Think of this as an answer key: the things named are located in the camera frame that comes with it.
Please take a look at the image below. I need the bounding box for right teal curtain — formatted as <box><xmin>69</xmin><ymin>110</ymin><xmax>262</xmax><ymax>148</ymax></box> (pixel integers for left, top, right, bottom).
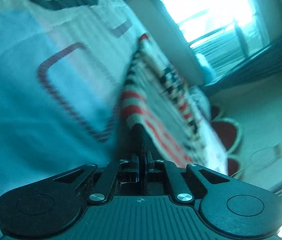
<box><xmin>201</xmin><ymin>36</ymin><xmax>282</xmax><ymax>96</ymax></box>

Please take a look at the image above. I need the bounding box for red scalloped headboard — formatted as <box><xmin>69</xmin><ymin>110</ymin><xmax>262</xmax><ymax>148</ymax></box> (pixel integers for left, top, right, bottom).
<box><xmin>210</xmin><ymin>104</ymin><xmax>243</xmax><ymax>177</ymax></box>

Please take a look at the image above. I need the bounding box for light bundle on windowsill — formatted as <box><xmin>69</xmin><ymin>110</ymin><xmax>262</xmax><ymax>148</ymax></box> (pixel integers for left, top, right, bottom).
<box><xmin>195</xmin><ymin>53</ymin><xmax>216</xmax><ymax>83</ymax></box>

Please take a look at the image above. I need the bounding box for bright window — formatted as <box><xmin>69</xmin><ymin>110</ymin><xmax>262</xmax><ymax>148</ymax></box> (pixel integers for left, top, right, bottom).
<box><xmin>160</xmin><ymin>0</ymin><xmax>255</xmax><ymax>49</ymax></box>

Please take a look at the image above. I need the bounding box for white patterned bed sheet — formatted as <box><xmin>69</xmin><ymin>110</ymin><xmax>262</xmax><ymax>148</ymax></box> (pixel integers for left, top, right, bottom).
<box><xmin>0</xmin><ymin>0</ymin><xmax>228</xmax><ymax>237</ymax></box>

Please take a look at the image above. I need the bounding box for red black striped knit garment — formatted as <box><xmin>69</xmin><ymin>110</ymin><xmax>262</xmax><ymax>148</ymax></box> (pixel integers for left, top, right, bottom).
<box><xmin>119</xmin><ymin>32</ymin><xmax>213</xmax><ymax>196</ymax></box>

